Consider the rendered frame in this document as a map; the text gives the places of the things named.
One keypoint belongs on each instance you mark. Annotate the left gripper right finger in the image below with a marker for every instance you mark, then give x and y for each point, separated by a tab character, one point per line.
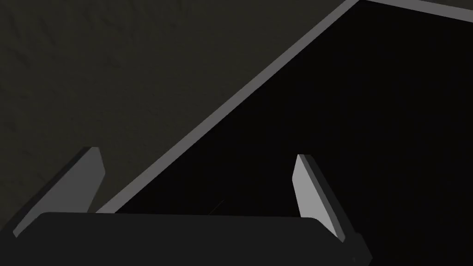
314	195

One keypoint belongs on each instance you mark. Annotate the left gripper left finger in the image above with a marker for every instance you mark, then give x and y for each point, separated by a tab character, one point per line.
72	186

